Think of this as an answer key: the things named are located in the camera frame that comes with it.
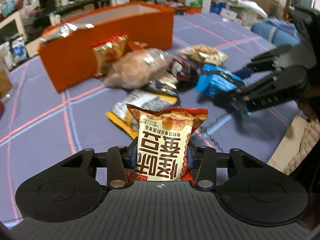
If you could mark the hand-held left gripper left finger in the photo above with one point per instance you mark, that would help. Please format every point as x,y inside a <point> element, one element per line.
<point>131,156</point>

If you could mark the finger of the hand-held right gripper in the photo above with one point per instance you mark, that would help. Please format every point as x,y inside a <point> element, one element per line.
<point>246,72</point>
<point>240,96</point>

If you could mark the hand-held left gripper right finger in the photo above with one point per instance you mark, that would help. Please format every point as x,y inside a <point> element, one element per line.
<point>191,156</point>

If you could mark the blue wafer packet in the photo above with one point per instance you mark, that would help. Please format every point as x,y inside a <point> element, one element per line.
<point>217,81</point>

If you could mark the red cream snack packet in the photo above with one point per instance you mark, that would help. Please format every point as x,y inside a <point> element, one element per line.
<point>162,135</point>

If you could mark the white chocolate cookie packet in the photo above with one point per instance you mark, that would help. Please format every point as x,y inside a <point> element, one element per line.
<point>205,53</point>

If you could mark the dark blue gold cookie packet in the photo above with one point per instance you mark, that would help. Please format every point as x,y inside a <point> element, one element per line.
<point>130,110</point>
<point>163,86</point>

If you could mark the dark red snack packet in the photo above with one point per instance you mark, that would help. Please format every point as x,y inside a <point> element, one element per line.
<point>185,67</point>

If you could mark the clear bag of brown pastries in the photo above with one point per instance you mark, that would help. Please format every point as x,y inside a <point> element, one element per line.
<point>137,70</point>

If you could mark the orange peanut packet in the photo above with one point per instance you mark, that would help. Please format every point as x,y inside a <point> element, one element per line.
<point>108,53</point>

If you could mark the orange cardboard box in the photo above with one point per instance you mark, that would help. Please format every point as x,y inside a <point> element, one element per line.
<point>82,62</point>

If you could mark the silver nut packet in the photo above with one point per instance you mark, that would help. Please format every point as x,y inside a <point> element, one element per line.
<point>65,31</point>

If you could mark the blue striped bedding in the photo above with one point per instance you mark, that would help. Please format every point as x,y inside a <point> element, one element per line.
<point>275,32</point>

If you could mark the white pillow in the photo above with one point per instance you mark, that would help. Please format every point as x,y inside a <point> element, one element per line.
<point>247,6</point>

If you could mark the checked blue tablecloth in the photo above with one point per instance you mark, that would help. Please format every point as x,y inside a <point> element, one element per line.
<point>75,120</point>

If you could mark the glass television stand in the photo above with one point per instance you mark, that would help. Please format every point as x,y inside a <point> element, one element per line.
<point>87,2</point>

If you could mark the white glass door cabinet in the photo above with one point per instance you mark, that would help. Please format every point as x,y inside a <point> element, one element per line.
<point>11,30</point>

